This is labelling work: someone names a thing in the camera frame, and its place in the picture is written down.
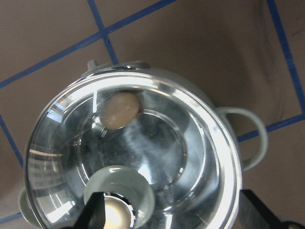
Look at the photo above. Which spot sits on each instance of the pale green cooking pot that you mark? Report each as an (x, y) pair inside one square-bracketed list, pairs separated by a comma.
[(250, 133)]

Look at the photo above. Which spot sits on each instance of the brown paper table mat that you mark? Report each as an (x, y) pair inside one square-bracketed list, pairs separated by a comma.
[(242, 53)]

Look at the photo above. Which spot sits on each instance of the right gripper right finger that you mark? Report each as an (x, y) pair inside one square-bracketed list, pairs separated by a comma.
[(254, 214)]

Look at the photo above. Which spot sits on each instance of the glass pot lid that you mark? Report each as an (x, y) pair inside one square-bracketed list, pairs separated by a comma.
[(131, 155)]

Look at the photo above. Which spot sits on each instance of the brown egg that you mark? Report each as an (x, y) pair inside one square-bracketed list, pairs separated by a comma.
[(120, 110)]

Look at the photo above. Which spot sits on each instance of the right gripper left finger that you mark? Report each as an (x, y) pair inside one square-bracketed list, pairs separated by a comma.
[(93, 213)]

